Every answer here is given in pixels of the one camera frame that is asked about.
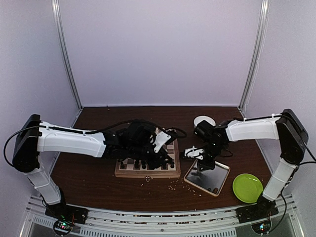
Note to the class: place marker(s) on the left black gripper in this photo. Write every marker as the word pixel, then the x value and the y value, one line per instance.
pixel 158 161

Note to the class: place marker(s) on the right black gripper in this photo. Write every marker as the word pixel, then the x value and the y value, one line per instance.
pixel 208 166

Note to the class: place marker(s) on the wooden chess board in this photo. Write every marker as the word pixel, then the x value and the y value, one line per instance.
pixel 127 168

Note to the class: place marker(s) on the metal tray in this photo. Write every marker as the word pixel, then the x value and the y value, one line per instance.
pixel 209 179

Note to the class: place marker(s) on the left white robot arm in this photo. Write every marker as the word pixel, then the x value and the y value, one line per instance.
pixel 142 141

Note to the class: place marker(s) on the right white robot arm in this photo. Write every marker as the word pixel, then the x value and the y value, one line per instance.
pixel 284 127

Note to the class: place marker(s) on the pile of dark chess pieces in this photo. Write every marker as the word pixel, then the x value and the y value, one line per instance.
pixel 215 190

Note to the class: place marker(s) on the white ceramic bowl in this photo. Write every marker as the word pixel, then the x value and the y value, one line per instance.
pixel 199 119

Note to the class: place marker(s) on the green plate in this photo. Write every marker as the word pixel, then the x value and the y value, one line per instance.
pixel 247 188

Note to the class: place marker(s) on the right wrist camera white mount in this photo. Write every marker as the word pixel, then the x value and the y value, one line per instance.
pixel 193 153

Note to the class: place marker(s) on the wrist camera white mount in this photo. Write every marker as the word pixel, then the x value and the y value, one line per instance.
pixel 193 153
pixel 161 139

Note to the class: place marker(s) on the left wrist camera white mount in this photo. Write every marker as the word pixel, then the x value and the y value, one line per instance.
pixel 161 139

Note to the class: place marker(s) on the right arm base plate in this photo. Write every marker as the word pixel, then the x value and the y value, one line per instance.
pixel 254 212

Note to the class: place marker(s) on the right aluminium frame post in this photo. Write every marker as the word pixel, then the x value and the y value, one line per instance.
pixel 254 63

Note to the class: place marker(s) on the aluminium frame post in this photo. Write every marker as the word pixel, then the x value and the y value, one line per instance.
pixel 64 52
pixel 254 63

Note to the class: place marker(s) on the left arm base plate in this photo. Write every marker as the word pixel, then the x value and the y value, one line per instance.
pixel 69 214

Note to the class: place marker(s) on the left aluminium frame post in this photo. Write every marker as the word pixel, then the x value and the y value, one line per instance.
pixel 64 52

